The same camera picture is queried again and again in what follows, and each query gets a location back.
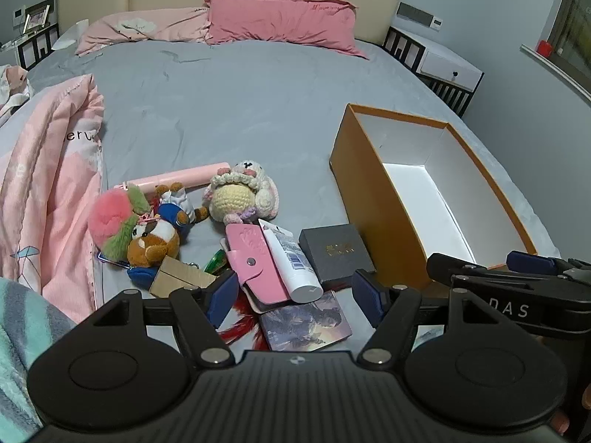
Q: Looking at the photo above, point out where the pink key wallet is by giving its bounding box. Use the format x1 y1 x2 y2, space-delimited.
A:
225 224 296 317

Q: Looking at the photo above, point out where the black white nightstand with drawer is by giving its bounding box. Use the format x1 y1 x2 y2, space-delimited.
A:
382 25 485 116

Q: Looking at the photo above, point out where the light pink pillow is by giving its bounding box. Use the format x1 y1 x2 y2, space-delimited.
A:
74 7 211 56

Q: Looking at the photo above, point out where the dark pink pillow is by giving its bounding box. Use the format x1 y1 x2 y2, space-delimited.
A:
203 0 370 60

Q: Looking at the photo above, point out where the brown bear plush blue outfit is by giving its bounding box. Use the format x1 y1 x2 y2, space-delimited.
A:
126 181 211 271

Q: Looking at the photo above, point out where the dark illustrated card box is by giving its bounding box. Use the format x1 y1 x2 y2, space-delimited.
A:
257 290 354 352

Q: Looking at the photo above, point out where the pink selfie stick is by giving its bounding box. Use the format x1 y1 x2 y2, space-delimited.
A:
113 161 230 195

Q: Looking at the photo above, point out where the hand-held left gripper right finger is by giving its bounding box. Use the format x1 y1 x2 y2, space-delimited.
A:
352 268 491 371

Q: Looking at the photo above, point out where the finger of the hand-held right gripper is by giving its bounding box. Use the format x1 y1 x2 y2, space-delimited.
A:
426 252 491 283
505 250 575 277

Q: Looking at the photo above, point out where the pink green pompom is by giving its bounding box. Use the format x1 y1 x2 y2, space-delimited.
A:
88 183 151 263

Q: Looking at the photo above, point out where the white lotion tube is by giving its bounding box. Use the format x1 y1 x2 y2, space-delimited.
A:
257 218 324 304

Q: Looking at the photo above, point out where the dark grey square box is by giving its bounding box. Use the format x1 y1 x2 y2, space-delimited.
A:
298 224 377 292

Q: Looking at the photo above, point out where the brown card box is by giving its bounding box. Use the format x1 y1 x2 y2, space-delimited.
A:
148 256 218 300

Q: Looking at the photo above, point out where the cream crochet plush doll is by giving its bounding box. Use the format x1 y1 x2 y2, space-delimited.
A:
202 159 280 224

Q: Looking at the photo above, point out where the pale printed card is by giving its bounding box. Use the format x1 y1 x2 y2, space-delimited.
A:
413 323 446 351

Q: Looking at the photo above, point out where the person's right hand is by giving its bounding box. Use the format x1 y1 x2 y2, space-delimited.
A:
549 406 572 437

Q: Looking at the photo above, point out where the window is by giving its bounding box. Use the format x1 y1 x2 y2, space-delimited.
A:
547 0 591 93

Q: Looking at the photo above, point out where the photo frame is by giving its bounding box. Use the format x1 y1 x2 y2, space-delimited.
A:
22 4 51 34

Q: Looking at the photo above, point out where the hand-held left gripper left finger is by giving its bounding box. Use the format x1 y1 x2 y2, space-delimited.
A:
95 271 241 371

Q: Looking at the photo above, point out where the small green item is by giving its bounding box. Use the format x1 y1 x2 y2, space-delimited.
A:
203 249 229 274

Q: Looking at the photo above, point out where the pink blanket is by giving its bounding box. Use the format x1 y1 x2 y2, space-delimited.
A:
0 74 108 324

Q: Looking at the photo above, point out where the white pink cloth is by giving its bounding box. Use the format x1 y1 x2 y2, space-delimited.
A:
0 65 31 125

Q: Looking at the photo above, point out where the grey window sill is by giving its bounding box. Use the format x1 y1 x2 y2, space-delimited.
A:
521 44 591 102

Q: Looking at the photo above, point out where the orange cardboard box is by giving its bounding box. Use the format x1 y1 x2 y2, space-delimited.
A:
329 103 539 291

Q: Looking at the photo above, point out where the teal striped cloth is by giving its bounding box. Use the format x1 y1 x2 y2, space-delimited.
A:
0 277 77 439

